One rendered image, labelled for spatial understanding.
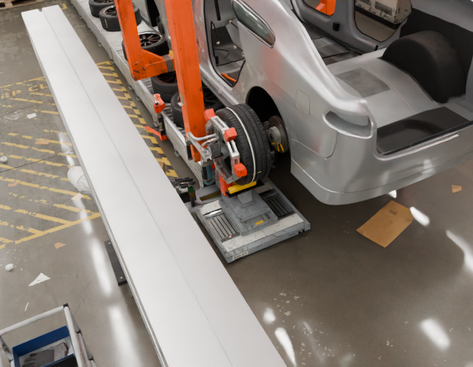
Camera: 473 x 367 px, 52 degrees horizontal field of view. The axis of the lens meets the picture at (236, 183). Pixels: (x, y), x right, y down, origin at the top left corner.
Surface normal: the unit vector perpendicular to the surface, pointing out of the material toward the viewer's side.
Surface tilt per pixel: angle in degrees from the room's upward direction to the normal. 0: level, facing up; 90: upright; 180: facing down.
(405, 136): 0
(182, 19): 90
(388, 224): 1
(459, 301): 0
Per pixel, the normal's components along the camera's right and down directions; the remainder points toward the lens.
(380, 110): 0.10, -0.52
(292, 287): -0.07, -0.78
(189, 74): 0.44, 0.54
